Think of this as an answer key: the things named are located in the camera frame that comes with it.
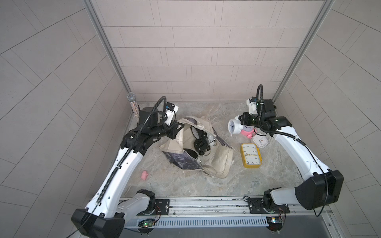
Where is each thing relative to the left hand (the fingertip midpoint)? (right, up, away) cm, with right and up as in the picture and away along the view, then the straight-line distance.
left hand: (185, 123), depth 68 cm
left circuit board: (-17, -44, -3) cm, 47 cm away
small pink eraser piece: (-23, -28, +11) cm, 38 cm away
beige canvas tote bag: (+17, -21, +11) cm, 29 cm away
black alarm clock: (+8, -14, +21) cm, 26 cm away
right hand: (+28, +3, +12) cm, 31 cm away
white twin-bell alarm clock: (+26, -2, +9) cm, 27 cm away
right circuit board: (+42, -46, 0) cm, 62 cm away
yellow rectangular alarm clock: (+38, -20, +19) cm, 47 cm away
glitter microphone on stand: (-31, +14, +13) cm, 36 cm away
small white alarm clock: (+45, -12, +23) cm, 52 cm away
